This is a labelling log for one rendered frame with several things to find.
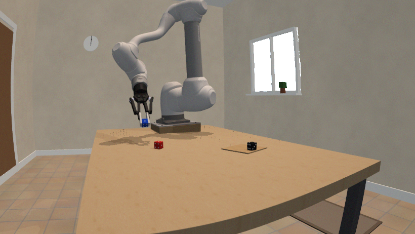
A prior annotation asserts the black die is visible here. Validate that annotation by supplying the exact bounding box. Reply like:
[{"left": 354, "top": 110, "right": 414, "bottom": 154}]
[{"left": 247, "top": 142, "right": 257, "bottom": 150}]

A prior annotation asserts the red die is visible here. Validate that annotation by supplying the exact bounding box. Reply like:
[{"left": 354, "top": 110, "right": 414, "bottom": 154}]
[{"left": 154, "top": 141, "right": 163, "bottom": 149}]

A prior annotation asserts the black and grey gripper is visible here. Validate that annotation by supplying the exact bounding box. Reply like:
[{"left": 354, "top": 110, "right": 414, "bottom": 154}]
[{"left": 129, "top": 83, "right": 154, "bottom": 127}]

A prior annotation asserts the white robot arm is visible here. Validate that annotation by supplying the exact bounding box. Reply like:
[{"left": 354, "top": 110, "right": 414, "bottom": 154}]
[{"left": 112, "top": 0, "right": 216, "bottom": 125}]

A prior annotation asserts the brown mat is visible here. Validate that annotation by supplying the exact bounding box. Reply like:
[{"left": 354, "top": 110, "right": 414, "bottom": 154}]
[{"left": 222, "top": 144, "right": 267, "bottom": 154}]

